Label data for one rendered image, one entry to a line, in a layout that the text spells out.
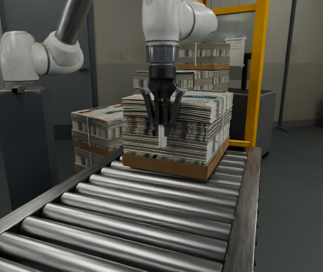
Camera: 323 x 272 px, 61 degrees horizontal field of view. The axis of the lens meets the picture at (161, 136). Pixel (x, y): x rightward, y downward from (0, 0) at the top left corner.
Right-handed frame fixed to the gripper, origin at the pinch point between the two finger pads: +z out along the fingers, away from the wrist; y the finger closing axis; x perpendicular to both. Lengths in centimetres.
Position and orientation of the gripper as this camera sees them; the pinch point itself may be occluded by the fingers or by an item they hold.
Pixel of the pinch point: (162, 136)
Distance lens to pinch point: 79.8
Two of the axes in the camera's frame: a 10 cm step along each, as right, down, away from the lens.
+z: 0.1, 9.7, 2.5
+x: -3.5, 2.4, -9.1
